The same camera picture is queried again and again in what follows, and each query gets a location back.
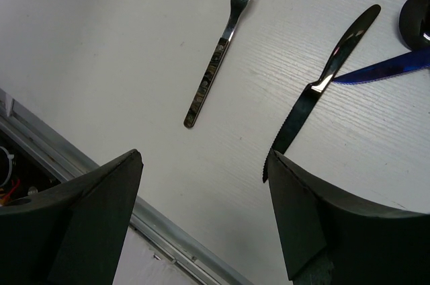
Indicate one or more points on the iridescent blue knife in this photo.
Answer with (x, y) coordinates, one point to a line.
(399, 65)

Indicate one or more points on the black spoon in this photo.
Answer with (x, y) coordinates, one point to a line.
(414, 23)

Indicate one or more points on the aluminium table edge rail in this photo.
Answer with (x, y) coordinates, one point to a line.
(34, 158)

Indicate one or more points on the black knife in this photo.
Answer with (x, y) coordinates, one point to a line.
(313, 91)

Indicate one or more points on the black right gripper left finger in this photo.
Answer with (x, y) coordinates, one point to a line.
(74, 232)

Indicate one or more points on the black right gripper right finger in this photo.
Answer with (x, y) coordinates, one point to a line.
(330, 236)

